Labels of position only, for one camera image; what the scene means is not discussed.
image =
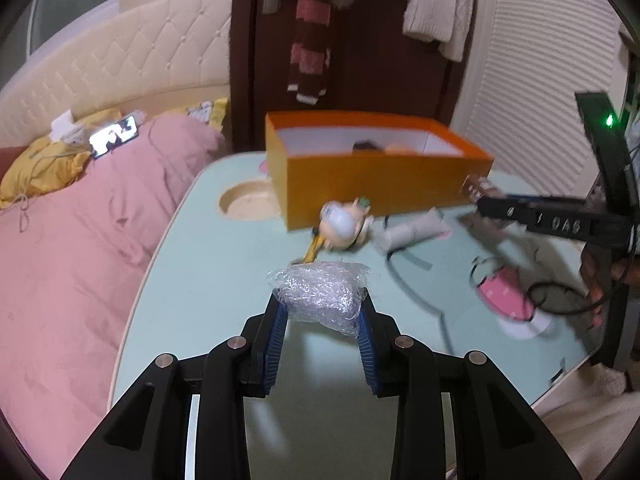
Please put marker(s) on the dark red wooden door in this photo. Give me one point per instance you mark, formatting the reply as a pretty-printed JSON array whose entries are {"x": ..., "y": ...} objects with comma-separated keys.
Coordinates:
[{"x": 374, "y": 67}]

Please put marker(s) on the orange cardboard box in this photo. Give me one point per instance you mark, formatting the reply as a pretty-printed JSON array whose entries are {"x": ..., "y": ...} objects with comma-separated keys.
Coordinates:
[{"x": 311, "y": 162}]

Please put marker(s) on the white charger box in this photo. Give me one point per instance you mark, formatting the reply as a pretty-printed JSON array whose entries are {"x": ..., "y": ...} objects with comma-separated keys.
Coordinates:
[{"x": 65, "y": 129}]

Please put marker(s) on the smartphone on bed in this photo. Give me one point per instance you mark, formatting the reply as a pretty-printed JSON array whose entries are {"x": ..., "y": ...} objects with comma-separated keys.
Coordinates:
[{"x": 105, "y": 140}]

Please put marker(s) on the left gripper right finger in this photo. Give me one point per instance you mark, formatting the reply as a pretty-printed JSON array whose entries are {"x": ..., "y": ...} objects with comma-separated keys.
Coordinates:
[{"x": 497, "y": 435}]

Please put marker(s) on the yellow pillow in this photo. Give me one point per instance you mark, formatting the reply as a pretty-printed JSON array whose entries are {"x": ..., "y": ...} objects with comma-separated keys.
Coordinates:
[{"x": 45, "y": 167}]

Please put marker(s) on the white cylindrical tube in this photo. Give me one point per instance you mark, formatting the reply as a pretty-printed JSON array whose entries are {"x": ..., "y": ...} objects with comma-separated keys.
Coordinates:
[{"x": 422, "y": 227}]

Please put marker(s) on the person right hand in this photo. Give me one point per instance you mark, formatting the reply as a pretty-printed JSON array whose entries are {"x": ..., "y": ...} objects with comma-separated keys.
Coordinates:
[{"x": 589, "y": 268}]

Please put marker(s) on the dark red glitter pouch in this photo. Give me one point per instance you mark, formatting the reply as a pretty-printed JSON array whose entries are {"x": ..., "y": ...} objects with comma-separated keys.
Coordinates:
[{"x": 367, "y": 146}]

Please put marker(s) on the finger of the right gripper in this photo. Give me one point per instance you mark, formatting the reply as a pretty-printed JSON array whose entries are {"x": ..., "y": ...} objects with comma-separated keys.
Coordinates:
[
  {"x": 524, "y": 197},
  {"x": 503, "y": 211}
]

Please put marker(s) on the white louvered closet door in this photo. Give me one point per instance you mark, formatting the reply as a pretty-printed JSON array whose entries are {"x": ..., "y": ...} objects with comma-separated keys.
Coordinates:
[{"x": 527, "y": 61}]

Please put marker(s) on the pink duvet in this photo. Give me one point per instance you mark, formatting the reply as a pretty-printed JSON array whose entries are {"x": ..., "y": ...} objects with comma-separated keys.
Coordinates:
[{"x": 69, "y": 279}]

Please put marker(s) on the red pink striped scarf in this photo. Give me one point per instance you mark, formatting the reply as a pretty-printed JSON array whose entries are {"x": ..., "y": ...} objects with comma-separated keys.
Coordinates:
[{"x": 311, "y": 51}]

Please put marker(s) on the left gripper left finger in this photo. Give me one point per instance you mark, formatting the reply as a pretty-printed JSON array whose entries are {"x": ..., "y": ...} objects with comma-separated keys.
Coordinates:
[{"x": 144, "y": 435}]

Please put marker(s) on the cartoon figure keychain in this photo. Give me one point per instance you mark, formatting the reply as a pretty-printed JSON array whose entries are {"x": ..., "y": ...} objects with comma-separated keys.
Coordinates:
[{"x": 342, "y": 226}]

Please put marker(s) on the brown potato plush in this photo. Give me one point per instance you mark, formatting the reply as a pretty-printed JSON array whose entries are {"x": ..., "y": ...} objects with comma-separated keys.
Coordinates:
[{"x": 399, "y": 148}]

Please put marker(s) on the cream tufted headboard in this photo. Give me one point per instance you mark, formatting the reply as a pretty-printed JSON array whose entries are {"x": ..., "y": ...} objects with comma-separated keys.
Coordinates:
[{"x": 160, "y": 55}]

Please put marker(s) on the bubble wrap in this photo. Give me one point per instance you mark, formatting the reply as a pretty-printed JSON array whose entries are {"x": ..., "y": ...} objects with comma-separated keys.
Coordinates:
[{"x": 329, "y": 293}]

